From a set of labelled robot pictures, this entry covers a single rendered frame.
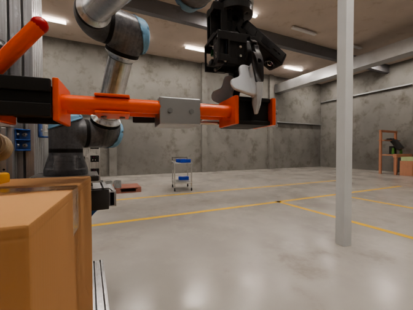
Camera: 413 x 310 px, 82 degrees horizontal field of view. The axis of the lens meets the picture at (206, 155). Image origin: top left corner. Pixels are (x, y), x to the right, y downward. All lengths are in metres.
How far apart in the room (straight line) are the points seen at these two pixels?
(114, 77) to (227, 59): 0.59
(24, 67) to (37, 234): 1.06
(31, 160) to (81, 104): 0.85
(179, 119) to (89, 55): 11.40
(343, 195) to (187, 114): 2.94
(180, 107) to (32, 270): 0.28
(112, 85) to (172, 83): 11.17
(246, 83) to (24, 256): 0.38
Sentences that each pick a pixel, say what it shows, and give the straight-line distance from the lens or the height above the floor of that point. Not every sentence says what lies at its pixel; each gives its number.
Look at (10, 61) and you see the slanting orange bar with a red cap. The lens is 0.46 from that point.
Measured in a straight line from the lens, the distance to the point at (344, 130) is 3.21.
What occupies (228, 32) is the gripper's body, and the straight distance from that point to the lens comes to 0.47.
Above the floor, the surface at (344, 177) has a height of 0.81.
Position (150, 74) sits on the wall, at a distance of 11.93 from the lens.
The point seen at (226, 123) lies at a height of 1.18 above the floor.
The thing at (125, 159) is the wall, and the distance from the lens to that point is 11.21.
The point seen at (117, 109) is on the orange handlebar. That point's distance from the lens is 0.40.
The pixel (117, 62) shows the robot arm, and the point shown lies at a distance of 0.95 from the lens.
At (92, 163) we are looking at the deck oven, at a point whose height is 0.74.
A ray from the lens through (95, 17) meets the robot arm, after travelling 0.81.
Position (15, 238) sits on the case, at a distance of 0.24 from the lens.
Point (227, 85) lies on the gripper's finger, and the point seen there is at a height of 1.27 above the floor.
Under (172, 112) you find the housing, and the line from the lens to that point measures 0.40.
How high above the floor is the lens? 1.13
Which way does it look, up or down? 1 degrees down
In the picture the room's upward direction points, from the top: straight up
